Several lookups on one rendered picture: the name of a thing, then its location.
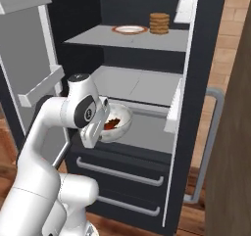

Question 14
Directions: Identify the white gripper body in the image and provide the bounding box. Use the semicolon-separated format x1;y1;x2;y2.
79;106;112;150

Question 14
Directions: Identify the stack of brown cookies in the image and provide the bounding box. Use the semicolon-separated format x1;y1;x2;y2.
149;12;171;35

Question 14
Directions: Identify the brown wooden cabinet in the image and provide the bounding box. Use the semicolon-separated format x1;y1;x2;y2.
203;9;251;236

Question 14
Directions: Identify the black fridge drawer front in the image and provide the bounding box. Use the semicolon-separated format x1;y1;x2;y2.
85;180;169;228
64;141;174;190

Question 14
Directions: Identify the white bowl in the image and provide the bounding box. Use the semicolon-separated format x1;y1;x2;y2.
97;102;134;144

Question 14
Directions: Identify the grey drawer handle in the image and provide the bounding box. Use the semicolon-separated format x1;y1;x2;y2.
95;195;162;217
75;156;166;188

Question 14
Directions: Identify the fridge door with white bins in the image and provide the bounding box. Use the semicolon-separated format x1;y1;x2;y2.
161;0;229;236

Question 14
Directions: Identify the fridge door with grey shelves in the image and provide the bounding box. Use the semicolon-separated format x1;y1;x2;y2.
0;0;72;169

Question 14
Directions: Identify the black fridge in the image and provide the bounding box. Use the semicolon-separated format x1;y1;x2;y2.
43;0;201;236

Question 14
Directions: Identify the red-brown food piece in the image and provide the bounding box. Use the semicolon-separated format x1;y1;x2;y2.
103;117;123;132

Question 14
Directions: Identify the white plate with orange rim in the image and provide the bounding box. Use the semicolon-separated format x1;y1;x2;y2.
111;24;149;36

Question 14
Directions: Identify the white carton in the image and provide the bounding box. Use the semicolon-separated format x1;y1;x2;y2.
173;0;198;24

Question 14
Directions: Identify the grey fridge door handle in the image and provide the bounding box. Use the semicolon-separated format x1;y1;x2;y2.
182;87;226;206
52;141;72;169

